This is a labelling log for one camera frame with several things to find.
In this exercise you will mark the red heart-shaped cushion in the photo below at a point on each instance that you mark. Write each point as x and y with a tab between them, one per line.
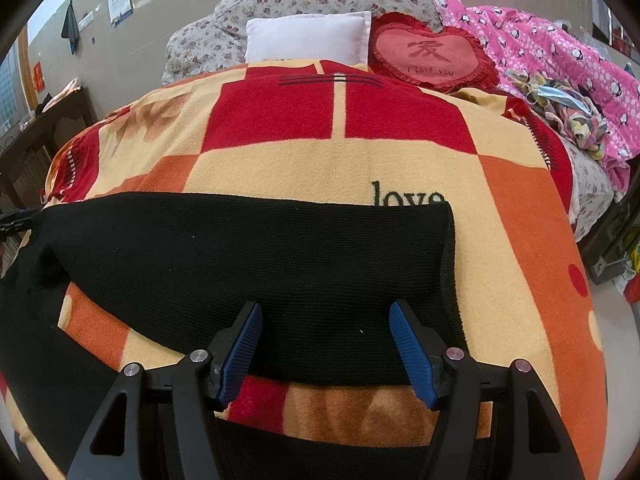
425	57

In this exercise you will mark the blue face mask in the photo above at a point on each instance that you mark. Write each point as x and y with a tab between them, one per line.
555	96

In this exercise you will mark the metal grille door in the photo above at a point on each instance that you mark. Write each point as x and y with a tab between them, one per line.
10	85

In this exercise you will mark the floral bed sheet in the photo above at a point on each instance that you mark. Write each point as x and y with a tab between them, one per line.
592	195

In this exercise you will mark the red orange printed blanket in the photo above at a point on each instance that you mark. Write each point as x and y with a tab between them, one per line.
300	160

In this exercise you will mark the pink cloth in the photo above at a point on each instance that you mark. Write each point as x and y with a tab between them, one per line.
65	91

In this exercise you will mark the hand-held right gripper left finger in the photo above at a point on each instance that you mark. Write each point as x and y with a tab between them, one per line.
245	350

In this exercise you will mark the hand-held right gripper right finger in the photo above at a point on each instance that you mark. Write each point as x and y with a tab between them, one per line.
410	355

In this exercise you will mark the black pants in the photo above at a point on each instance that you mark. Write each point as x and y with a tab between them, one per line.
250	260

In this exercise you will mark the pink penguin-print quilt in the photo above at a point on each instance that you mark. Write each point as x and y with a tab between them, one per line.
525	45

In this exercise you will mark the white pillow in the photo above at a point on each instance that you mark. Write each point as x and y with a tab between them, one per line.
305	37

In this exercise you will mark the dark wooden table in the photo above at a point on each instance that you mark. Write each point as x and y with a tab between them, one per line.
30	160

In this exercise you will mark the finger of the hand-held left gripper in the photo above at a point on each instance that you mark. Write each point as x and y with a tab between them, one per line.
17	221

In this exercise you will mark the dark hanging cloth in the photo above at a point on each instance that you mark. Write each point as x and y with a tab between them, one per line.
70	25

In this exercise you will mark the white wall switch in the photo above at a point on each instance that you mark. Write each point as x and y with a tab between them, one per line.
85	21

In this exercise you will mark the pile of patterned clothes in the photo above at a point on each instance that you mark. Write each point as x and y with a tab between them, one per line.
580	127

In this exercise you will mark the red paper wall decoration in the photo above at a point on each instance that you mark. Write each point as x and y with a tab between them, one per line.
38	77

